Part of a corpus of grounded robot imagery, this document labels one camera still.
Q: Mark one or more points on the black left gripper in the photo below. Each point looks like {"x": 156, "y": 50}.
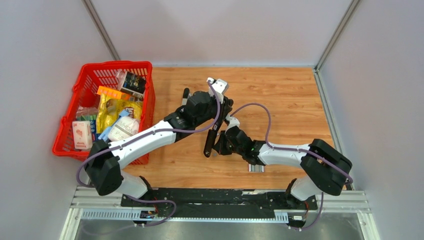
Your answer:
{"x": 224, "y": 110}

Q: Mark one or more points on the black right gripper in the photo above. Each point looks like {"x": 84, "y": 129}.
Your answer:
{"x": 219, "y": 146}

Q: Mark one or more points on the black stapler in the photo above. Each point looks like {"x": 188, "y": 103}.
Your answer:
{"x": 210, "y": 142}

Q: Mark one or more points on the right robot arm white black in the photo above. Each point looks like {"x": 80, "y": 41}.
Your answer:
{"x": 326, "y": 168}

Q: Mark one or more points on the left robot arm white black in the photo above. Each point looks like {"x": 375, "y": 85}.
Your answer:
{"x": 107, "y": 159}

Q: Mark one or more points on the strip of staples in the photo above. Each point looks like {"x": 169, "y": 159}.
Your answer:
{"x": 256, "y": 168}

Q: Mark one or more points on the black box in basket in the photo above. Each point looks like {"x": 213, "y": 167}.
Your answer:
{"x": 131, "y": 83}

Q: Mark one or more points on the white round packaged item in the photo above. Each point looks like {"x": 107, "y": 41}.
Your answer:
{"x": 124, "y": 128}

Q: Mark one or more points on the yellow snack bag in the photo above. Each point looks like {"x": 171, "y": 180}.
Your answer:
{"x": 109, "y": 109}

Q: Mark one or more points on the orange block in basket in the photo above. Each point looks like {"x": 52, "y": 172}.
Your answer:
{"x": 113, "y": 93}

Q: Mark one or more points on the green box in basket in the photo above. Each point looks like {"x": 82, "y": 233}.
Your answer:
{"x": 92, "y": 125}

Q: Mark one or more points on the red plastic basket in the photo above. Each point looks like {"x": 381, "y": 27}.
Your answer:
{"x": 84, "y": 94}

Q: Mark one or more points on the white pink sponge box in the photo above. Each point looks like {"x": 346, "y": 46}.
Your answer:
{"x": 82, "y": 136}

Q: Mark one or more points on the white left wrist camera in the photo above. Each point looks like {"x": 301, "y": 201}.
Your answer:
{"x": 217, "y": 87}

